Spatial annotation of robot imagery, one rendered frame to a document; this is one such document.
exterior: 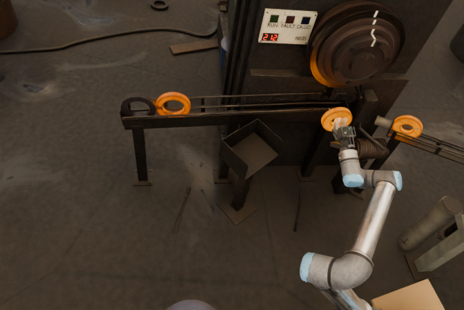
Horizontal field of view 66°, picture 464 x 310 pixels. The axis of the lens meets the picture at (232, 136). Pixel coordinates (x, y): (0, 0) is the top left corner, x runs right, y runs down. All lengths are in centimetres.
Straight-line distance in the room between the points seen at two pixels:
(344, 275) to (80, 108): 228
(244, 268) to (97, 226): 93
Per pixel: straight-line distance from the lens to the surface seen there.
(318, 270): 151
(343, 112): 190
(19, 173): 274
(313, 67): 189
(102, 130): 283
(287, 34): 189
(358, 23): 179
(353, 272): 148
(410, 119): 225
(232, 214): 240
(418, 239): 259
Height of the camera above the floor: 211
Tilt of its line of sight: 49 degrees down
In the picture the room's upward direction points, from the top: 11 degrees clockwise
